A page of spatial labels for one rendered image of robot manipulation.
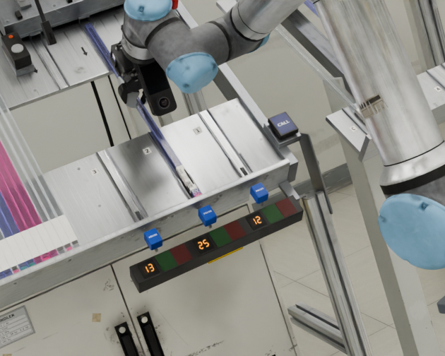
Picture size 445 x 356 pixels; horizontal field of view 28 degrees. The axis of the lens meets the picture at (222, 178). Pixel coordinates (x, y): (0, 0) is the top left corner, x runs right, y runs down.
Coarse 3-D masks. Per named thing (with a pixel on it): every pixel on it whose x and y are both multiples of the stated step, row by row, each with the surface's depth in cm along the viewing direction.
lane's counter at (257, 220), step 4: (248, 216) 163; (252, 216) 164; (256, 216) 164; (260, 216) 164; (248, 220) 163; (252, 220) 163; (256, 220) 163; (260, 220) 163; (264, 220) 163; (252, 224) 162; (256, 224) 163; (260, 224) 163; (264, 224) 163; (252, 228) 162; (256, 228) 162
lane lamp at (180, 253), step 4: (172, 248) 159; (176, 248) 159; (180, 248) 159; (184, 248) 159; (172, 252) 158; (176, 252) 158; (180, 252) 158; (184, 252) 158; (188, 252) 158; (176, 256) 158; (180, 256) 158; (184, 256) 158; (188, 256) 158; (176, 260) 157; (180, 260) 157; (184, 260) 157; (188, 260) 157
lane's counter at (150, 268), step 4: (148, 260) 157; (152, 260) 157; (140, 264) 157; (144, 264) 157; (148, 264) 157; (152, 264) 157; (140, 268) 156; (144, 268) 156; (148, 268) 156; (152, 268) 156; (156, 268) 156; (144, 272) 156; (148, 272) 156; (152, 272) 156; (156, 272) 156; (144, 276) 155; (148, 276) 155
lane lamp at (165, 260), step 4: (164, 252) 158; (168, 252) 158; (156, 256) 158; (160, 256) 158; (164, 256) 158; (168, 256) 158; (172, 256) 158; (160, 260) 157; (164, 260) 157; (168, 260) 157; (172, 260) 157; (160, 264) 157; (164, 264) 157; (168, 264) 157; (172, 264) 157; (176, 264) 157; (164, 268) 156; (168, 268) 156
